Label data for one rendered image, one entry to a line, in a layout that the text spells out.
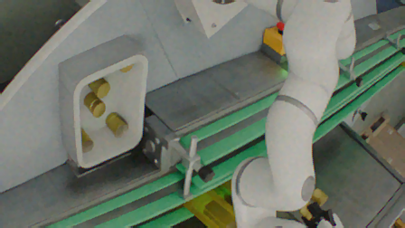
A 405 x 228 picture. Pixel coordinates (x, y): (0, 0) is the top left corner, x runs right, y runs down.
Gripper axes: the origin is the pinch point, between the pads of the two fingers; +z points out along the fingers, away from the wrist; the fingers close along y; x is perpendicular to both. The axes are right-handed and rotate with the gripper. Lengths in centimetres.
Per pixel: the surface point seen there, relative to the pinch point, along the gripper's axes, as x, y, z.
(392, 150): -333, -237, 157
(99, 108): 42, 23, 26
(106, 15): 40, 40, 33
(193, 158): 26.8, 16.3, 14.1
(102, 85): 42, 28, 26
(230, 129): 14.4, 13.3, 22.0
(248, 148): 8.8, 6.1, 22.0
